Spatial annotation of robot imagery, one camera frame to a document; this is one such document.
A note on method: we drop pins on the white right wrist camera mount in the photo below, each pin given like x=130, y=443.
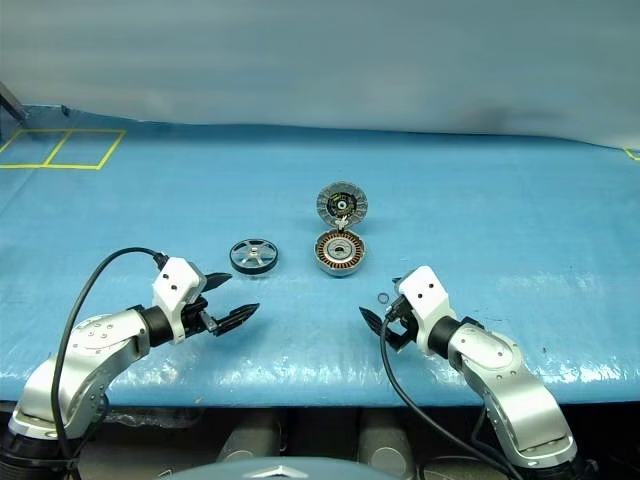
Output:
x=425, y=295

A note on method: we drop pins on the grey rounded cylinder shape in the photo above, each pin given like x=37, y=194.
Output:
x=250, y=440
x=387, y=445

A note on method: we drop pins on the dark metal bar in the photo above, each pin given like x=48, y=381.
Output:
x=11, y=102

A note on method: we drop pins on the blue foam table cover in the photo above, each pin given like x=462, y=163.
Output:
x=450, y=225

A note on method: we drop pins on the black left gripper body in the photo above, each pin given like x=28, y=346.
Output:
x=197, y=315

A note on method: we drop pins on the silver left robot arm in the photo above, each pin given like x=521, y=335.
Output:
x=95, y=350

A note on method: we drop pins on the grey dome silver emblem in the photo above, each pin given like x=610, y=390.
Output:
x=270, y=470

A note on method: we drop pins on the round motor cover circuit board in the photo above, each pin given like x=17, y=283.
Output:
x=342, y=202

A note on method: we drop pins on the black spoked rotor cap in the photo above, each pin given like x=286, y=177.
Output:
x=254, y=256

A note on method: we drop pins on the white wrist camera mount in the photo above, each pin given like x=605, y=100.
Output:
x=425, y=295
x=175, y=287

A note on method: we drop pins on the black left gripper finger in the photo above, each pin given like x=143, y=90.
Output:
x=237, y=316
x=216, y=281

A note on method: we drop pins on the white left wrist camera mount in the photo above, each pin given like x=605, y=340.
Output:
x=175, y=287

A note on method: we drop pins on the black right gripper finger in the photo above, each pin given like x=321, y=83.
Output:
x=375, y=321
x=396, y=282

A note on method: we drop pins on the silver motor stator copper windings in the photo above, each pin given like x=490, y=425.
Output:
x=341, y=252

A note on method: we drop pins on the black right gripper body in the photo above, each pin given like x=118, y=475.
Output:
x=404, y=330

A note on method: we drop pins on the yellow tape double square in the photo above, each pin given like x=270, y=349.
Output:
x=57, y=148

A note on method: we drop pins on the short yellow tape corner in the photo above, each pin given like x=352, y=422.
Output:
x=633, y=154

